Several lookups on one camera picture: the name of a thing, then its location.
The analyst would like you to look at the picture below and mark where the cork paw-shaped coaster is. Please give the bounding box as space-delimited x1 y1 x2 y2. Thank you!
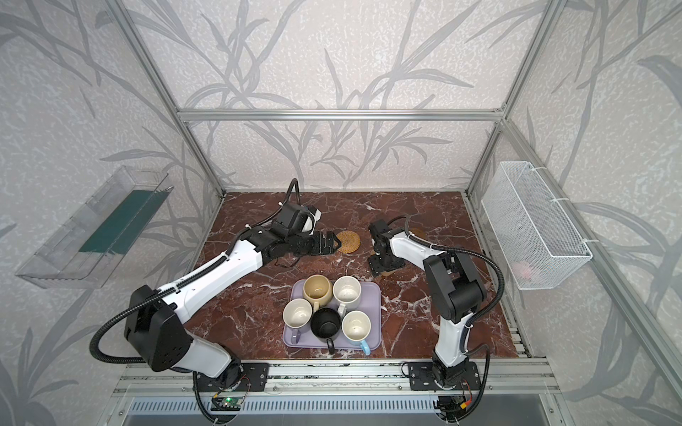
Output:
372 266 402 277

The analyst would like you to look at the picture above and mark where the woven rattan round coaster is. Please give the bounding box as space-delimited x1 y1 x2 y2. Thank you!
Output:
337 230 361 254

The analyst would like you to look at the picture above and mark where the beige ceramic mug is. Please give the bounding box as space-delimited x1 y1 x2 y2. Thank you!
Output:
303 274 333 312

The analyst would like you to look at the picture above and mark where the brown wooden round coaster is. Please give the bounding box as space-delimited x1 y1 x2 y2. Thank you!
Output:
410 228 427 241

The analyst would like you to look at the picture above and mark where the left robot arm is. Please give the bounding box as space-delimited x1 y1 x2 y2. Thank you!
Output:
90 202 341 378

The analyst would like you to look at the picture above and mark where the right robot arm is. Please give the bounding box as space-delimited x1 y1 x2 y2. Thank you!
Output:
369 216 505 383

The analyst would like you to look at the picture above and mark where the lavender tray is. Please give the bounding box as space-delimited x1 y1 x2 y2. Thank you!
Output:
282 282 382 351

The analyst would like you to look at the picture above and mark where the white speckled mug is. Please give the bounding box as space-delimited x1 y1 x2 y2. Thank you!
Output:
333 276 362 318

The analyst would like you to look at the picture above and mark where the white mug blue outside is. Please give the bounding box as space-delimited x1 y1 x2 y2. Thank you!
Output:
342 311 371 356

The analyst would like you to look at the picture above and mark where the black mug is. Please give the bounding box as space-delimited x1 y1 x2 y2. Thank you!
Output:
310 307 342 355

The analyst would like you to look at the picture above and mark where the pink object in basket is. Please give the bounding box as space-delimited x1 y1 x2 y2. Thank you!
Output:
511 261 540 282

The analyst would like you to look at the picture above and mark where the green circuit board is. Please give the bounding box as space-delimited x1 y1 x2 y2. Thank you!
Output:
211 393 247 412

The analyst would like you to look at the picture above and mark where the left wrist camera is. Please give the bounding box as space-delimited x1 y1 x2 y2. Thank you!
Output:
303 206 321 234

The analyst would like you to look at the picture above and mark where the white mug purple handle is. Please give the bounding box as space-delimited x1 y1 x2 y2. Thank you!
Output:
282 298 313 344

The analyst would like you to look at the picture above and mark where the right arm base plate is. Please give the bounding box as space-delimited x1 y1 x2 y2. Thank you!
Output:
403 359 483 392

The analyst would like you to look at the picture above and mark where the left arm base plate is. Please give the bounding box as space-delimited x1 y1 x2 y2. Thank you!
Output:
193 362 270 393

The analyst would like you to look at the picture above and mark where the white wire mesh basket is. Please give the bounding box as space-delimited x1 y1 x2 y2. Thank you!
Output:
481 162 592 290

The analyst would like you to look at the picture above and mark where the aluminium mounting rail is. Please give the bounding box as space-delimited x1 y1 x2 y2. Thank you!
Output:
113 359 561 398

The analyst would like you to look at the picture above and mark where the clear plastic wall bin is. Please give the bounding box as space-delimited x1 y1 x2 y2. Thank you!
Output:
16 166 174 289

